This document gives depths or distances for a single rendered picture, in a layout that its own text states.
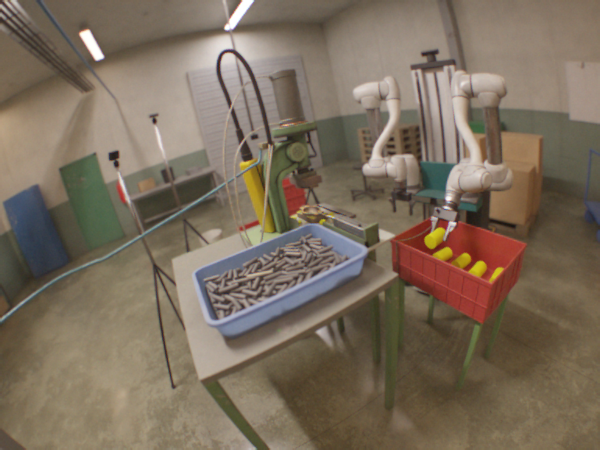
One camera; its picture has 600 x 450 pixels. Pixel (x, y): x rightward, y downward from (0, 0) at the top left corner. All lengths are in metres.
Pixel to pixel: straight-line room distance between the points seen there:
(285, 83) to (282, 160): 0.35
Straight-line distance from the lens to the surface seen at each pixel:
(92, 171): 6.75
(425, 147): 2.17
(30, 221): 7.02
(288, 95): 1.27
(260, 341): 0.82
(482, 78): 1.61
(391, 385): 1.47
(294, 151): 1.26
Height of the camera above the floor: 1.52
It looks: 22 degrees down
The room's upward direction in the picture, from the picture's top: 12 degrees counter-clockwise
